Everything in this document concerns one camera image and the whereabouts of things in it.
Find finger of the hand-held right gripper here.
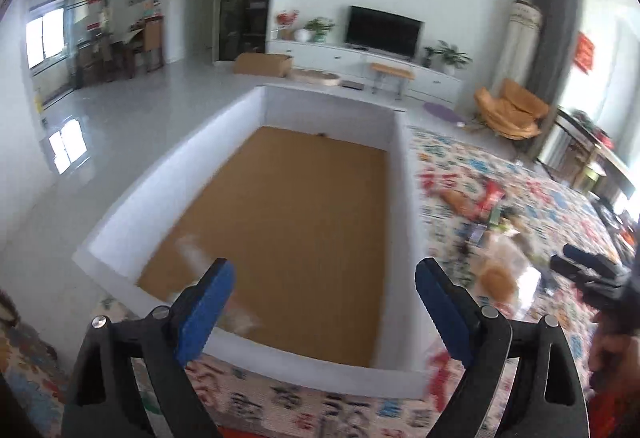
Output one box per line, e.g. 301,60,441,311
550,255,618,286
562,244,621,271

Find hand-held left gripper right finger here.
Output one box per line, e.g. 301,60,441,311
414,257,591,438

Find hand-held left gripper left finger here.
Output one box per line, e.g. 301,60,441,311
62,258,236,438

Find white box with brown bottom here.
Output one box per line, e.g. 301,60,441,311
71,85,433,399

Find person's right hand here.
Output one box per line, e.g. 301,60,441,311
589,313,640,391

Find dark dining table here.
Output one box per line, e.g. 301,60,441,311
537,108,640,219

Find red snack packet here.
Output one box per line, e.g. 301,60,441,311
470,181,507,215

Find orange snack packet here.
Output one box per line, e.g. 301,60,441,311
440,188,480,219

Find printed blanket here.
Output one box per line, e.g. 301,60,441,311
0,125,640,438

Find orange lounge chair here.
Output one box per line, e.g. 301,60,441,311
474,78,551,140

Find purple mat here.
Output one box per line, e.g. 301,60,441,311
422,102,466,125

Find grey curtain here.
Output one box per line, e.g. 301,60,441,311
525,0,583,159

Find standing air conditioner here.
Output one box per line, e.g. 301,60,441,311
492,0,543,92

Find large leafy potted plant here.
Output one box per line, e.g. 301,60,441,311
435,40,473,73

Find wooden stool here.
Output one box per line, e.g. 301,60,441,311
369,62,416,100

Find cardboard box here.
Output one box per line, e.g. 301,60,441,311
234,52,295,78

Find round woven tray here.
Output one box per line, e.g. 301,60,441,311
291,68,342,87

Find wooden side cabinet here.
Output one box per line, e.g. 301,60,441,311
142,16,166,72

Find white television cabinet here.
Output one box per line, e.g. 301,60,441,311
266,40,463,105

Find black television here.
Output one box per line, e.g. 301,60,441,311
345,5,425,59

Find red flowers in vase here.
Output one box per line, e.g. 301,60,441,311
275,10,300,40

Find green potted plant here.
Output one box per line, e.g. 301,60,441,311
305,17,336,43

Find window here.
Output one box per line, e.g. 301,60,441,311
25,7,66,69

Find red wall decoration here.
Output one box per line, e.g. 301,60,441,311
572,31,597,74

